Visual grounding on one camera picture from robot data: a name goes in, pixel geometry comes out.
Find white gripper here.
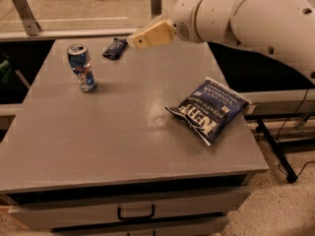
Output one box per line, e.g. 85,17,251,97
127,0,203,49

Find silver blue redbull can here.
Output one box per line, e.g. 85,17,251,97
67,43,96,92

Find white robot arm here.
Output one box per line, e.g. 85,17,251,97
127,0,315,83

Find small dark blue snack packet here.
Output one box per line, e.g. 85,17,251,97
102,38,128,60

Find blue kettle chips bag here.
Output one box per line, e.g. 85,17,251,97
165,78,250,146

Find green object at left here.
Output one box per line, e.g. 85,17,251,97
0,60,13,84

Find grey top drawer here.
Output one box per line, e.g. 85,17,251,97
9,186,250,229

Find grey drawer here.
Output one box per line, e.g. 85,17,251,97
52,215,228,236
9,186,250,229

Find black stand leg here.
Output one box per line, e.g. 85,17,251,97
256,119,298,184

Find grey lower drawer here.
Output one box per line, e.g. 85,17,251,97
52,215,228,236

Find middle metal railing bracket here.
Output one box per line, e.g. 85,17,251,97
151,0,162,18

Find metal railing bracket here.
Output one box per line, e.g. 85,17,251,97
12,0,41,36
151,0,162,18

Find left metal railing bracket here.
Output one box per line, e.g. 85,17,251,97
12,0,41,36

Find black floor cable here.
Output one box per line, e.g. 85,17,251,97
274,88,315,179

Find black drawer handle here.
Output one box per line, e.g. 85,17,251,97
116,205,156,221

